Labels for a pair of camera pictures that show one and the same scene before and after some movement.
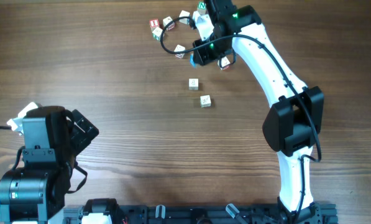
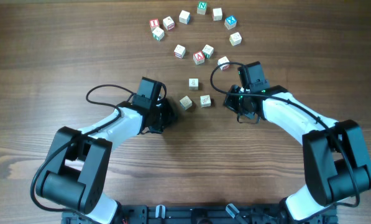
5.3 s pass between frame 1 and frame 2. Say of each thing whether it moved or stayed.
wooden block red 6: stayed
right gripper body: moved
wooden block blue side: moved
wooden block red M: stayed
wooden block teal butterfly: stayed
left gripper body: moved
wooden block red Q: stayed
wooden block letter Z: stayed
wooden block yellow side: stayed
